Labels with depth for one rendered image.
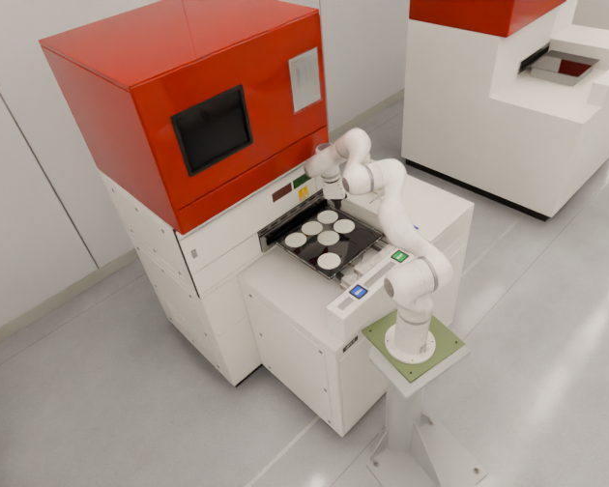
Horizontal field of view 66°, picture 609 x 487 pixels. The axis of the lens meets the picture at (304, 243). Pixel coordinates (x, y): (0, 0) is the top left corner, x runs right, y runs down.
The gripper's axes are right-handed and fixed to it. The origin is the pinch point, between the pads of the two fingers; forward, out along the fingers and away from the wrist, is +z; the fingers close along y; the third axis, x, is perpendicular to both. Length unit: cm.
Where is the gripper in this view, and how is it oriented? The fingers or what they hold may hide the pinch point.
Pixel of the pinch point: (337, 204)
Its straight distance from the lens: 222.7
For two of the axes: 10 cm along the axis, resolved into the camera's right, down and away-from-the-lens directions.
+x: 2.7, -6.7, 6.9
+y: 9.4, 0.1, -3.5
